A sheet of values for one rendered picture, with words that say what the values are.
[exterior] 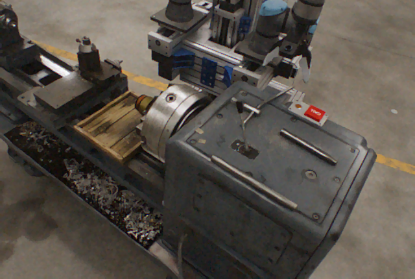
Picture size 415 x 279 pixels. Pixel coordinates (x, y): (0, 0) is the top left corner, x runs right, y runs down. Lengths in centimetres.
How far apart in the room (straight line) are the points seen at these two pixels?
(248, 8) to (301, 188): 110
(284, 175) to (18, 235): 182
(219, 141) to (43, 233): 158
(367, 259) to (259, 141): 161
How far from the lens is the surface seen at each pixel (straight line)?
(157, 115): 127
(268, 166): 109
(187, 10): 189
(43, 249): 240
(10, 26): 210
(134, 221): 172
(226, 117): 120
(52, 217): 249
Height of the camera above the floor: 207
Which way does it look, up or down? 44 degrees down
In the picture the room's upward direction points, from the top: 8 degrees clockwise
